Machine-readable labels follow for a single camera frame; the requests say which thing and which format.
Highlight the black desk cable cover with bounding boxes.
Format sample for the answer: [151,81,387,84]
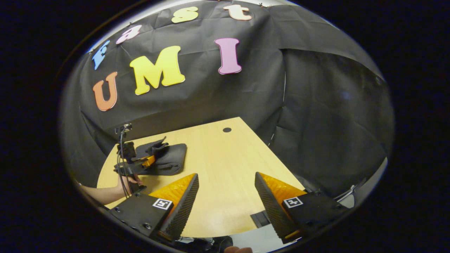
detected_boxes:
[250,211,271,228]

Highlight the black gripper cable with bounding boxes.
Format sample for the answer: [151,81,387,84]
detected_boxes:
[117,128,131,199]

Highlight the black jeans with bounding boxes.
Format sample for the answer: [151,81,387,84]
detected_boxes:
[135,142,187,176]

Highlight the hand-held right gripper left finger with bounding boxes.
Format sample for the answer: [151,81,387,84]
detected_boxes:
[109,173,200,243]

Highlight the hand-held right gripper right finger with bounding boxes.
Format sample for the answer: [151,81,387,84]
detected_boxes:
[254,171,349,245]

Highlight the black backdrop cloth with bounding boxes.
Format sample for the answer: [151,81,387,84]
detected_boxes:
[60,0,394,197]

